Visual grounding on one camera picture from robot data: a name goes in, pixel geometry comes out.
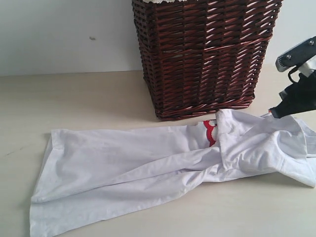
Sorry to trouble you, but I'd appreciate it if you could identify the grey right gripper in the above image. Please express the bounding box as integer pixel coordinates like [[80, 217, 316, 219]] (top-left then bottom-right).
[[269, 73, 316, 119]]

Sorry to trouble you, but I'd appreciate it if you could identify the white t-shirt red lettering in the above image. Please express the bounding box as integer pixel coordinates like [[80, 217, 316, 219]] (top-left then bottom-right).
[[30, 109, 316, 237]]

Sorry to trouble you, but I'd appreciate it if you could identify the dark brown wicker basket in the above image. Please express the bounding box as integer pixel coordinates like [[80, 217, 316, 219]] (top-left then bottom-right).
[[132, 0, 282, 120]]

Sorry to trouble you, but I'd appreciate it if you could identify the white lace basket liner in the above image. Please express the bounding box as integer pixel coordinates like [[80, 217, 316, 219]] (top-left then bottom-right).
[[143, 0, 187, 4]]

